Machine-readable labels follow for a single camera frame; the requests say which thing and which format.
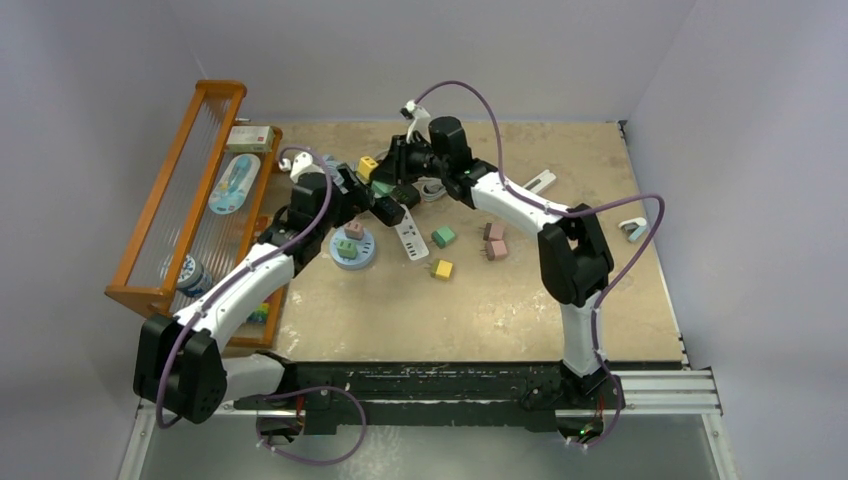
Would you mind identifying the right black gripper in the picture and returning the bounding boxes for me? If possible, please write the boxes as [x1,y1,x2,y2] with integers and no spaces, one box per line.
[370,135,449,188]

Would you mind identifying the long black power strip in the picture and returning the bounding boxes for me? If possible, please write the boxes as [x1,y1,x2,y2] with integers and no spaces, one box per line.
[369,196,406,227]

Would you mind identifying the round blue power hub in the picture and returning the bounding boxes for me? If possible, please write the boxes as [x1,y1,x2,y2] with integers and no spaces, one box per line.
[329,228,377,271]

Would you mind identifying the white power strip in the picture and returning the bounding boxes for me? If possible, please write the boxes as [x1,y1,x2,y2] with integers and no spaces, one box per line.
[394,206,430,262]

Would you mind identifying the green charger plug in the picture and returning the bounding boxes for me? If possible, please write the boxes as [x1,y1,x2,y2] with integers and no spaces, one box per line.
[430,225,457,249]

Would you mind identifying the pink charger plug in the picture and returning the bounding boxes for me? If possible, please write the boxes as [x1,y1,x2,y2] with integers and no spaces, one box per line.
[482,222,505,241]
[481,240,509,261]

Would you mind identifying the yellow charger plug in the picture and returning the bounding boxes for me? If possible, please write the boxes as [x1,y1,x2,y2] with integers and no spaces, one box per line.
[428,259,454,281]

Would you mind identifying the short black power strip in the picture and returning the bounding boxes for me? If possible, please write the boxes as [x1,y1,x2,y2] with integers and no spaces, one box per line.
[390,185,422,210]

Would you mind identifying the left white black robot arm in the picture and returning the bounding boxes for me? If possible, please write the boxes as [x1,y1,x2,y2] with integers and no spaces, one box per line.
[133,164,373,424]

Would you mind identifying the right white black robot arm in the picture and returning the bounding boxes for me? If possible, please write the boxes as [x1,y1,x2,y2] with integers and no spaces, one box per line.
[369,116,614,407]

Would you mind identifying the white pink box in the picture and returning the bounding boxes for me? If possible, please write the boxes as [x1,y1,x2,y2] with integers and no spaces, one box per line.
[225,125,275,153]

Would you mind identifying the blue packaged item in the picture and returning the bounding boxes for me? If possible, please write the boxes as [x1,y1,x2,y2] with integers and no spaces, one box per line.
[207,154,261,215]

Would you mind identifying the white clip object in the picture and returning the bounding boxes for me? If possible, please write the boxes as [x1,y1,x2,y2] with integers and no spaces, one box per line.
[523,169,557,195]

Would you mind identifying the orange wooden shelf rack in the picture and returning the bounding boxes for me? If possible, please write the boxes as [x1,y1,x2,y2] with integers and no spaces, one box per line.
[105,80,281,317]

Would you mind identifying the colourful marker pack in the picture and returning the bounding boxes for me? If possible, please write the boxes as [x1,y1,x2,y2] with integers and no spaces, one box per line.
[246,302,270,325]

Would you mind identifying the blue white tape roll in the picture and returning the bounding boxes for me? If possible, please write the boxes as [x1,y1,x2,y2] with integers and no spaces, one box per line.
[176,255,213,298]

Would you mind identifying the white blue clip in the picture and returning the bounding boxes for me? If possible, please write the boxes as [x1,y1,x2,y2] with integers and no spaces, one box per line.
[618,217,649,243]

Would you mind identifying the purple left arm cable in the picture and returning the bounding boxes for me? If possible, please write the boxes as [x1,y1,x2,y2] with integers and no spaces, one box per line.
[154,145,368,466]

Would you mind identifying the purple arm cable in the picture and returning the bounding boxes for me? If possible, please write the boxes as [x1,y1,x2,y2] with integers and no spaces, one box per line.
[401,80,666,452]
[154,145,368,466]

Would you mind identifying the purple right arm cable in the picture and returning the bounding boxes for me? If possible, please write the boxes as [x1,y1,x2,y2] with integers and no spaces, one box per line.
[401,80,666,452]

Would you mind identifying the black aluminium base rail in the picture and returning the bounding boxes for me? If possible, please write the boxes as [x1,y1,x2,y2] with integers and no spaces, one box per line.
[135,360,725,439]

